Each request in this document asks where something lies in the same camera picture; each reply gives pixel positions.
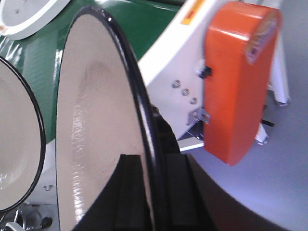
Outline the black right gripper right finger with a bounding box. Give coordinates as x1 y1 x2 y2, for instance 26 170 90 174
167 154 283 231

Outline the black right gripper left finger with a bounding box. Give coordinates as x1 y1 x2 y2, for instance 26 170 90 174
73 154 144 231

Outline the beige plate black rim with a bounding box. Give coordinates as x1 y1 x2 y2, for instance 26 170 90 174
56 5 170 231

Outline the white outer conveyor rim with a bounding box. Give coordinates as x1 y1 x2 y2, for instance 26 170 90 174
138 0 225 140

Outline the orange motor housing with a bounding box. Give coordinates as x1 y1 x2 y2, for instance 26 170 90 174
204 1 282 166

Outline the white inner conveyor ring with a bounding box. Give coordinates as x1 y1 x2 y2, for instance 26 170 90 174
0 0 70 40

